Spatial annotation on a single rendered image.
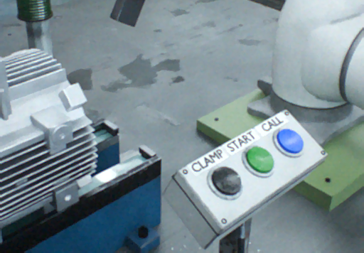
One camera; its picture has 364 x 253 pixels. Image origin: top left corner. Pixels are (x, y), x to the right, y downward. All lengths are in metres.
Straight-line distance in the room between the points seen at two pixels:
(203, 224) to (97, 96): 0.71
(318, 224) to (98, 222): 0.35
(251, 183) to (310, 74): 0.45
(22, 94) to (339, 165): 0.57
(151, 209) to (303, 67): 0.37
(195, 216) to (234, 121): 0.55
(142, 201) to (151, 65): 0.57
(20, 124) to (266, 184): 0.27
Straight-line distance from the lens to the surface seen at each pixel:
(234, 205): 0.51
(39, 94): 0.63
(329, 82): 0.94
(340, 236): 0.88
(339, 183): 0.92
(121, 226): 0.79
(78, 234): 0.74
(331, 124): 1.03
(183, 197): 0.51
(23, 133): 0.60
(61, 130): 0.59
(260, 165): 0.54
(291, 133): 0.58
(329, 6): 0.93
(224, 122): 1.04
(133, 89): 1.20
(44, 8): 0.97
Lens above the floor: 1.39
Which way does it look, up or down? 31 degrees down
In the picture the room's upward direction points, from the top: 1 degrees clockwise
